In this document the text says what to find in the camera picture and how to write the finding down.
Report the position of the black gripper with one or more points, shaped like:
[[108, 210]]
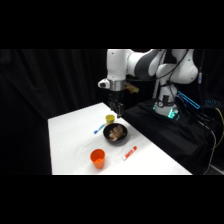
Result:
[[116, 100]]

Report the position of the tiger plush toy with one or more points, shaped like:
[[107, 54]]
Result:
[[116, 132]]

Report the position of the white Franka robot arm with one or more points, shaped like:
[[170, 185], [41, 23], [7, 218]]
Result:
[[120, 65]]

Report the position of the black bowl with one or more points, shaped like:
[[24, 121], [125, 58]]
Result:
[[115, 134]]

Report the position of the yellow cup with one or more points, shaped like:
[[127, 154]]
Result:
[[110, 119]]

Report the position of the blue marker pen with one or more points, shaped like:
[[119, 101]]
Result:
[[99, 128]]

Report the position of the red marker pen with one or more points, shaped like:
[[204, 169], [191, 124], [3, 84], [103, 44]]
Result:
[[129, 153]]

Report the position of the orange plastic cup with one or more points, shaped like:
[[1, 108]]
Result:
[[98, 158]]

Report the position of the black robot stand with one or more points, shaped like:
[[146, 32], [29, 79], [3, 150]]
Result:
[[173, 136]]

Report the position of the blue lit control box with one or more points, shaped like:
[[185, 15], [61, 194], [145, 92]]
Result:
[[188, 100]]

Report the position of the black curtain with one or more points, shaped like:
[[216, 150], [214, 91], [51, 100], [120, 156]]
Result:
[[46, 83]]

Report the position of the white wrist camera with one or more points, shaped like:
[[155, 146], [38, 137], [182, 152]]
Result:
[[104, 83]]

